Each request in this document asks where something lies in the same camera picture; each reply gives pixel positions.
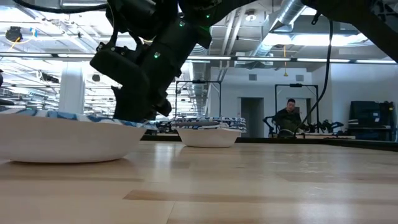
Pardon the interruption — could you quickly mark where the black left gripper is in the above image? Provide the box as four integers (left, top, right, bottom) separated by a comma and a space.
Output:
111, 18, 213, 123

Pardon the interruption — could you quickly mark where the white pillar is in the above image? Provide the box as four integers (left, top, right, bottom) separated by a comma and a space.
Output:
58, 61, 86, 113

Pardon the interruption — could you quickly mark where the long ceiling light strip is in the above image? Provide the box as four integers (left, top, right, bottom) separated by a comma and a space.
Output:
0, 52, 398, 65

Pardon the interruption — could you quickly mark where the seated person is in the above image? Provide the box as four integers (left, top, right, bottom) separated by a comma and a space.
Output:
272, 98, 307, 138

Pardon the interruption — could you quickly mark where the black ceiling device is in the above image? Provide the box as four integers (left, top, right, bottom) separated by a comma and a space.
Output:
5, 26, 24, 43

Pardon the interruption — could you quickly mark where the black cabinet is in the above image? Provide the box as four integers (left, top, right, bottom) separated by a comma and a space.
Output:
348, 100, 396, 141

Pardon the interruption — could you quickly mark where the black left wrist camera housing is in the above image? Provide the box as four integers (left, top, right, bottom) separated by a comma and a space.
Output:
89, 42, 152, 94

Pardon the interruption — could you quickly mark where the black overhead cable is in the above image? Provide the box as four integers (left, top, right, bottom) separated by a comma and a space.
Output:
12, 0, 108, 14

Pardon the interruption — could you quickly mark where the yellow hanging cord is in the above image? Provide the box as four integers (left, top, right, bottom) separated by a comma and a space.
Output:
282, 44, 289, 78

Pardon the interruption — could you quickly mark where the black background rig frame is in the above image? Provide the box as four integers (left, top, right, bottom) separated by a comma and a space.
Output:
274, 83, 320, 126

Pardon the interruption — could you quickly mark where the silver slanted ceiling duct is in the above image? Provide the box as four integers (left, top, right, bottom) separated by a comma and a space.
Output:
251, 0, 313, 57

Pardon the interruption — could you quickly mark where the black hanging cable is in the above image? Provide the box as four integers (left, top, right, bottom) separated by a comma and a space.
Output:
293, 12, 335, 138

